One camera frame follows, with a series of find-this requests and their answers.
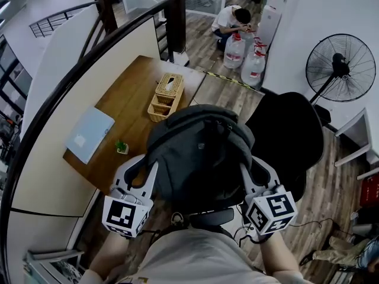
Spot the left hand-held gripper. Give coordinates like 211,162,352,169
101,154,160,240

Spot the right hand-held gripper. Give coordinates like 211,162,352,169
239,155,298,243

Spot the black office chair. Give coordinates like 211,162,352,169
188,91,325,229

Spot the dark grey backpack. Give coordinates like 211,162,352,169
146,104,256,207

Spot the person's right forearm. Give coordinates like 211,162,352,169
260,232,300,278

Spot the person's left forearm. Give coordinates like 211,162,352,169
88,234,131,281

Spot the small potted plant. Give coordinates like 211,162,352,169
115,139,130,155

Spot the light blue folder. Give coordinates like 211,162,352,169
65,106,116,165

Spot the wooden desk with metal legs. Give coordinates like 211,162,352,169
62,54,207,195

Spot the wicker desk organizer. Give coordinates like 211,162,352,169
147,72,185,124

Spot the black box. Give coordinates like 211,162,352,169
313,104,333,127

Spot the person's white shirt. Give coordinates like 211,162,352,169
79,227,314,284

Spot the striped floor tape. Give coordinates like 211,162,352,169
205,70,259,92

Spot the red box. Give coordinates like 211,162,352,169
360,175,379,210

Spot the black curved handrail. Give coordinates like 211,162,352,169
0,0,173,284

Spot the patterned seat cushion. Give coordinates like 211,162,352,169
49,260,84,284

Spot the black standing fan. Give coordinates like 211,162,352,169
305,33,377,124

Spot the white air purifier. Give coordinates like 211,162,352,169
260,5,282,53

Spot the black framed window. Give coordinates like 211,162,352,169
0,34,34,121

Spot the black metal railing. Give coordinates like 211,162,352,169
28,1,100,38

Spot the black cable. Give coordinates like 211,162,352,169
289,217,342,237

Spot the dark wooden post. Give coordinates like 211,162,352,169
94,0,118,36
166,0,187,64

